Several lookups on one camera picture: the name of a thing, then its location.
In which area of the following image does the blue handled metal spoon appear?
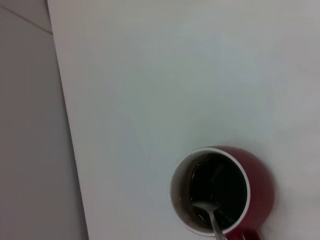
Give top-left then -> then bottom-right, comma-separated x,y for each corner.
192,201 -> 226,240

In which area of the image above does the red ceramic cup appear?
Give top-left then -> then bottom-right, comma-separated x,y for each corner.
169,145 -> 276,240

